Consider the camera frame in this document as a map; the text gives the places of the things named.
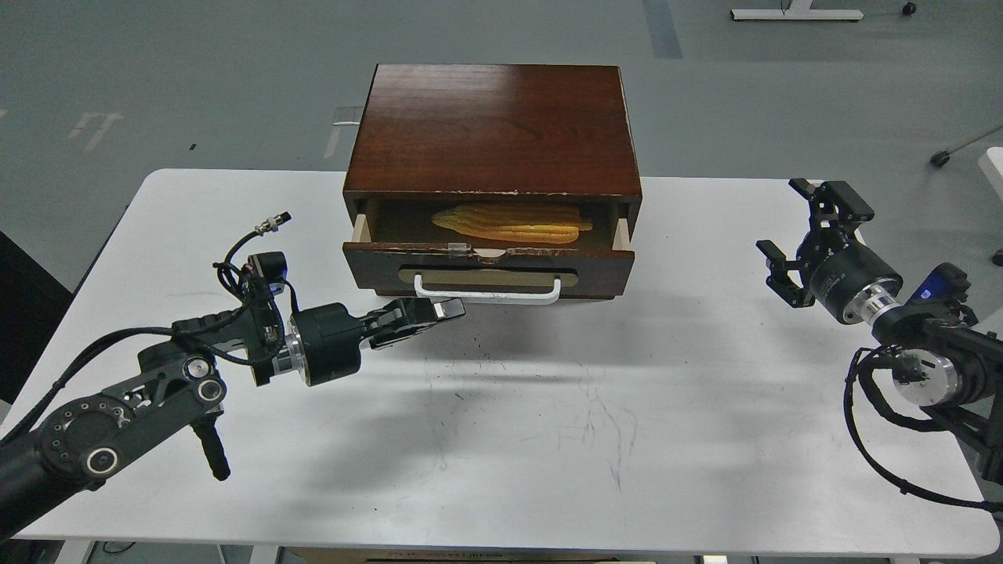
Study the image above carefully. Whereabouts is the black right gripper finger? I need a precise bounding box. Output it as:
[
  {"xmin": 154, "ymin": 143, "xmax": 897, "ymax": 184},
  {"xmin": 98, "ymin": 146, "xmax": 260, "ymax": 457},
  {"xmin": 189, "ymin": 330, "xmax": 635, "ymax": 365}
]
[
  {"xmin": 788, "ymin": 179, "xmax": 875, "ymax": 244},
  {"xmin": 756, "ymin": 240, "xmax": 816, "ymax": 309}
]

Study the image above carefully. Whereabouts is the white table base background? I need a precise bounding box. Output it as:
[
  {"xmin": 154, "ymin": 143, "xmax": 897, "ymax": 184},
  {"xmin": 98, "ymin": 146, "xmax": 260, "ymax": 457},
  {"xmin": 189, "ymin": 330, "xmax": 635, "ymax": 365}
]
[{"xmin": 730, "ymin": 1, "xmax": 864, "ymax": 22}]

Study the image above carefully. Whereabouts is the black caster wheel leg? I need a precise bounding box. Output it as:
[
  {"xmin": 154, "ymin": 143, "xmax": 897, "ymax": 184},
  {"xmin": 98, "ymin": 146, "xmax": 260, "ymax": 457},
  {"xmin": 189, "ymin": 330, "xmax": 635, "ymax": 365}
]
[{"xmin": 928, "ymin": 121, "xmax": 1002, "ymax": 168}]

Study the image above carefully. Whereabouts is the yellow corn cob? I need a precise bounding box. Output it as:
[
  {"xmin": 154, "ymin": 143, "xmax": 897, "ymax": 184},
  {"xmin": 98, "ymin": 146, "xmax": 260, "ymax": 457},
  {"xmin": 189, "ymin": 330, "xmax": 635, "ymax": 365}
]
[{"xmin": 431, "ymin": 202, "xmax": 592, "ymax": 245}]

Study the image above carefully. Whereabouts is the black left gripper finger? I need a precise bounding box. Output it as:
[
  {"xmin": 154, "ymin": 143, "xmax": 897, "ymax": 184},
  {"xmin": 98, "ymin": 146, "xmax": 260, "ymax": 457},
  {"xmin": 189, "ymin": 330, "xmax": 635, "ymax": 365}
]
[
  {"xmin": 370, "ymin": 321, "xmax": 438, "ymax": 350},
  {"xmin": 367, "ymin": 297, "xmax": 466, "ymax": 331}
]

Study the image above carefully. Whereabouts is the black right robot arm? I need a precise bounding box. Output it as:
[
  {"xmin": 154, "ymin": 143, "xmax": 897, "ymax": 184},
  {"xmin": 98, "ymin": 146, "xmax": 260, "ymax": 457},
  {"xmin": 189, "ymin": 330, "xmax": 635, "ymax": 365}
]
[{"xmin": 756, "ymin": 179, "xmax": 1002, "ymax": 514}]

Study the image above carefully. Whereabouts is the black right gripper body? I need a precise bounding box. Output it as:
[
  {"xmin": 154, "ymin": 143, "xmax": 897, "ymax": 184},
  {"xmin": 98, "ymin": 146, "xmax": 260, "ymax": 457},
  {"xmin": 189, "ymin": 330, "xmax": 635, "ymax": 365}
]
[{"xmin": 798, "ymin": 235, "xmax": 903, "ymax": 325}]

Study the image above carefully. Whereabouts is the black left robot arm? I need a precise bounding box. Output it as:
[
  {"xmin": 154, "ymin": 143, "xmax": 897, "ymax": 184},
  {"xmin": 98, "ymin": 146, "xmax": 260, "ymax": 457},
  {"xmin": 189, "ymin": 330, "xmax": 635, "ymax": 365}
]
[{"xmin": 1, "ymin": 213, "xmax": 465, "ymax": 541}]

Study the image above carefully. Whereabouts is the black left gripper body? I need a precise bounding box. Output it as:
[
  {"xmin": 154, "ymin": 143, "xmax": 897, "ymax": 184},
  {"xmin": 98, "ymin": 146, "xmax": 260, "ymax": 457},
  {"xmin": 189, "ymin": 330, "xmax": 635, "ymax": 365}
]
[{"xmin": 290, "ymin": 302, "xmax": 381, "ymax": 388}]

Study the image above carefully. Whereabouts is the wooden drawer with white handle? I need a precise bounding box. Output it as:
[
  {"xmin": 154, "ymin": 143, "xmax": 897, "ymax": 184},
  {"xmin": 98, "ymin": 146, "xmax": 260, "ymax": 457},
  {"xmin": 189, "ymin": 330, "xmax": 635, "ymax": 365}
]
[{"xmin": 342, "ymin": 199, "xmax": 638, "ymax": 299}]

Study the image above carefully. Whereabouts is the dark wooden drawer cabinet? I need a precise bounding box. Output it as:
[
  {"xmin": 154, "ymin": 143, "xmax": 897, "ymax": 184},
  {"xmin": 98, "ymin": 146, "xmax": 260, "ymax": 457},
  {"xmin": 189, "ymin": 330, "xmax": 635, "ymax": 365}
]
[{"xmin": 342, "ymin": 63, "xmax": 643, "ymax": 227}]

